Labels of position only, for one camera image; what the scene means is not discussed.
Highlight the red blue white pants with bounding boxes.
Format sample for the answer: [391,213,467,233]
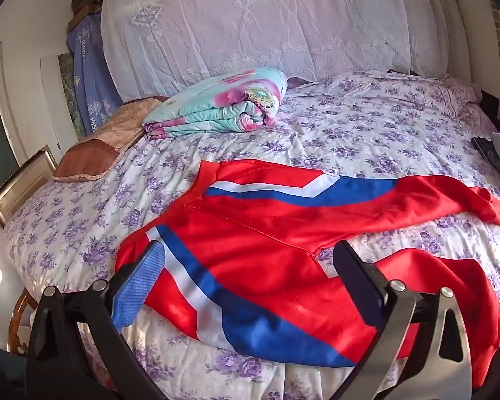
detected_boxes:
[116,159,500,367]

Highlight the brown satin pillow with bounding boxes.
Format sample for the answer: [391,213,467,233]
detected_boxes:
[52,97,168,183]

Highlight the black object on bed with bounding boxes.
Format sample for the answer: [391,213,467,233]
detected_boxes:
[471,137,500,175]

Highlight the purple floral bed sheet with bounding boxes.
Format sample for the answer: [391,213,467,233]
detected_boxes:
[3,70,500,400]

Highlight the blue patterned hanging cloth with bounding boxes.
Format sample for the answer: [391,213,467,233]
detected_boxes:
[66,13,123,135]

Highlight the folded floral teal blanket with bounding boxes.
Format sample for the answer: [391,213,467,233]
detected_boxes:
[142,68,288,139]

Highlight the white lace headboard cover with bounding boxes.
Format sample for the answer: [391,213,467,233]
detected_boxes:
[101,0,471,100]

